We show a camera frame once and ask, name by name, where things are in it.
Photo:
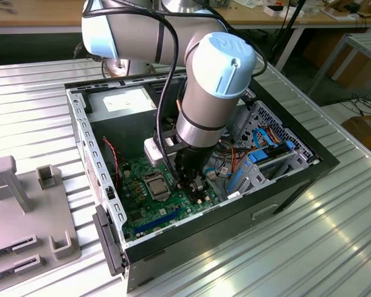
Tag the CPU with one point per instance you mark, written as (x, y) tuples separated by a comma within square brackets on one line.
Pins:
[(159, 188)]

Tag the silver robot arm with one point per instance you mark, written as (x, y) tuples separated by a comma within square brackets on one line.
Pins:
[(210, 102)]

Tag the CPU socket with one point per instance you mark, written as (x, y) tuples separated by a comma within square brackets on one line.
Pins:
[(157, 176)]

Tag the green motherboard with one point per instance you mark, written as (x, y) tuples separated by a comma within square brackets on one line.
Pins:
[(151, 213)]

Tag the blue expansion slot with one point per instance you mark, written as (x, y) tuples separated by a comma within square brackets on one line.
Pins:
[(157, 221)]

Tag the blue disk carrier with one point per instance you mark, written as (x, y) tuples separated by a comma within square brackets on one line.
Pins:
[(258, 156)]

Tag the black open PC case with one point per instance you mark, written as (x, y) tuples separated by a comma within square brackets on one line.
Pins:
[(204, 235)]

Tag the silver perforated disk bay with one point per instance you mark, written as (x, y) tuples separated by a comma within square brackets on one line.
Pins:
[(266, 114)]

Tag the grey power supply unit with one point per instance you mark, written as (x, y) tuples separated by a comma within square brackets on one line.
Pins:
[(120, 105)]

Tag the black card retention latch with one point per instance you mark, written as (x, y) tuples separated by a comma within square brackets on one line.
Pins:
[(108, 244)]

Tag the black tripod stand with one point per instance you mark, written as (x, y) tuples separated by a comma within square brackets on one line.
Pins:
[(290, 28)]

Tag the grey parts rack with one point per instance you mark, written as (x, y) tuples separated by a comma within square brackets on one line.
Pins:
[(34, 222)]

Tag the white black flat box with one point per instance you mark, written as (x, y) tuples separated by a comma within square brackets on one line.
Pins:
[(289, 13)]

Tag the long wooden desk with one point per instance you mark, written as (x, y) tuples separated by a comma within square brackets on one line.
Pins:
[(24, 15)]

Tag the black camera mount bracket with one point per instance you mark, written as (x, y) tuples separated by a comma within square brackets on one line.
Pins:
[(173, 140)]

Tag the large silver wrist camera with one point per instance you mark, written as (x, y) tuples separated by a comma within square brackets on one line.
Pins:
[(151, 154)]

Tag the blue plastic bay rail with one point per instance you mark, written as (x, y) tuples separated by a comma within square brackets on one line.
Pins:
[(235, 182)]

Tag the grey metal frame table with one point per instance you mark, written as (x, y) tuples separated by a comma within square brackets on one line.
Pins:
[(368, 41)]

